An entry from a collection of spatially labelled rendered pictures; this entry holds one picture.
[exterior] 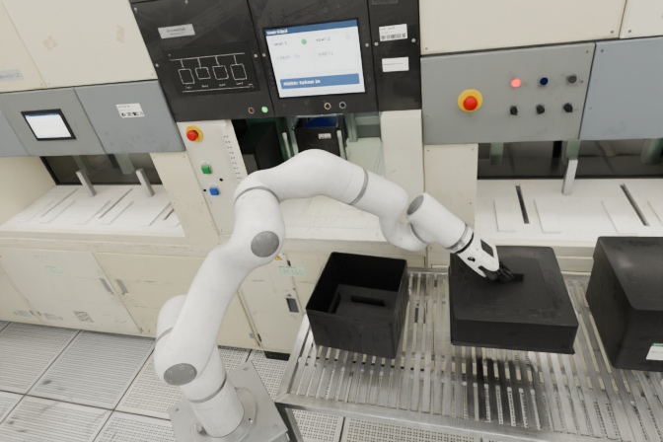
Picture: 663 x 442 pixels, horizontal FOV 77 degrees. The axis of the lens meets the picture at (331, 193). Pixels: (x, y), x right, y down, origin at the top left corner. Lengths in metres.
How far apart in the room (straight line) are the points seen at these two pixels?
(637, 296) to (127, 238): 1.96
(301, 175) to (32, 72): 1.32
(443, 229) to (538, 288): 0.31
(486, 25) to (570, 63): 0.24
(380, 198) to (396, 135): 0.42
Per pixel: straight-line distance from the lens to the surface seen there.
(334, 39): 1.29
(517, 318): 1.15
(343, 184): 0.87
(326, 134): 2.01
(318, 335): 1.42
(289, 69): 1.36
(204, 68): 1.48
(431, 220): 1.04
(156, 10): 1.51
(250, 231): 0.82
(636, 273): 1.40
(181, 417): 1.48
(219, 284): 0.96
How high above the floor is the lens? 1.92
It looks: 33 degrees down
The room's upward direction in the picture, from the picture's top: 10 degrees counter-clockwise
